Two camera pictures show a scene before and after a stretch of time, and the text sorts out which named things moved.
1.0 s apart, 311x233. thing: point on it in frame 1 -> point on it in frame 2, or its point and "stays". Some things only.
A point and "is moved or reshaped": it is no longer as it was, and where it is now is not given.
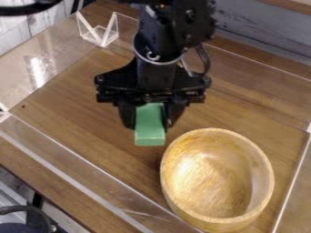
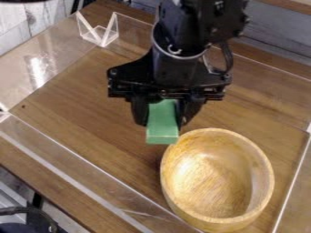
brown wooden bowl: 217,180 stays
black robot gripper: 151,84 -> 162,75
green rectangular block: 150,125 is moved or reshaped
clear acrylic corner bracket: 99,35 stays
